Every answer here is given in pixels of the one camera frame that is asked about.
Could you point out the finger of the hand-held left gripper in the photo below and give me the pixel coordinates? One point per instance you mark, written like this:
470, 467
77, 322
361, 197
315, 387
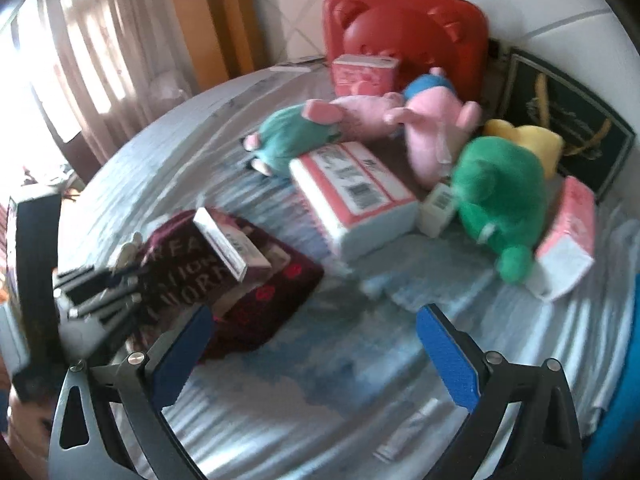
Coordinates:
110, 304
100, 276

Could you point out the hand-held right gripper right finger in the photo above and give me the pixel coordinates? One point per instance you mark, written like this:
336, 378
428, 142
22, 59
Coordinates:
447, 360

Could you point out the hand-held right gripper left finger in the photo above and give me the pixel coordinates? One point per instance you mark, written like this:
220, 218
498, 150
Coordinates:
180, 355

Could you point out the maroon fabric bag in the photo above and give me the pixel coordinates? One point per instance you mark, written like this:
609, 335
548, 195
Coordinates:
270, 300

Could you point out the white box with dark edge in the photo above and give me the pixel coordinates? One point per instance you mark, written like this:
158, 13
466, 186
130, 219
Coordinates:
225, 242

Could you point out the light blue tablecloth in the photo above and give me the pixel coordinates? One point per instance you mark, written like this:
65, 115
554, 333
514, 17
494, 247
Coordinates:
325, 385

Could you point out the red and white box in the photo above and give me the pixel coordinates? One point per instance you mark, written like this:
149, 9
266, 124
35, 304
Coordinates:
437, 207

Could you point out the pink tissue pack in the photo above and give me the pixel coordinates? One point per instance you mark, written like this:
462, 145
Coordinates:
350, 195
365, 72
567, 240

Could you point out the dark green plush toy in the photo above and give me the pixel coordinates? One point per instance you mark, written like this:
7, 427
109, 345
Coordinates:
500, 195

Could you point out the blue cloth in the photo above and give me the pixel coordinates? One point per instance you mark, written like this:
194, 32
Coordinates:
620, 435

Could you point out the clear plastic bag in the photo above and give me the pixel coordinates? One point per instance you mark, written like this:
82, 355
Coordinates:
167, 85

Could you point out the sheer beige curtain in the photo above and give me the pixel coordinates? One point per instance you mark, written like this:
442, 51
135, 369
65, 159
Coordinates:
100, 60

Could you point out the pig plush in blue dress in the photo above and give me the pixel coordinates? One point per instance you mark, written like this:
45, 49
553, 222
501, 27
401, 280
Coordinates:
440, 130

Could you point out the yellow plush toy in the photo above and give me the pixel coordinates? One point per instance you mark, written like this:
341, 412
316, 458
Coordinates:
535, 145

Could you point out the pig plush in teal dress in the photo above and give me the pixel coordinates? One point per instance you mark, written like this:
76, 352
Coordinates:
285, 135

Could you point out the dark green gift bag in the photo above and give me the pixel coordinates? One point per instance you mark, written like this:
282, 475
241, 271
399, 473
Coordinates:
575, 110

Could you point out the red hard carry case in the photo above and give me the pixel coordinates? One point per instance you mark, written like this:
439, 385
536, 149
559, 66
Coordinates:
400, 25

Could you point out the wooden door frame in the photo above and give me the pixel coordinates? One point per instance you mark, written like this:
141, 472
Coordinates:
220, 10

